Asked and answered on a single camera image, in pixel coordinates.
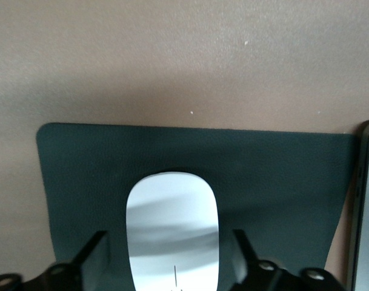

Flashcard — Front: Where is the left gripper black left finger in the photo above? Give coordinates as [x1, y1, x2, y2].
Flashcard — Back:
[0, 230, 111, 291]

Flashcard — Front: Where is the black mouse pad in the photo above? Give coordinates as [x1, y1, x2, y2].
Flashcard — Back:
[35, 122, 359, 291]

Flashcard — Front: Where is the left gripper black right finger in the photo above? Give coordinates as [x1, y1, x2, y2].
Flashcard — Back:
[232, 229, 347, 291]

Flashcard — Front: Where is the white computer mouse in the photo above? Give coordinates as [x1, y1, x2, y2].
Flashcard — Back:
[125, 171, 219, 291]

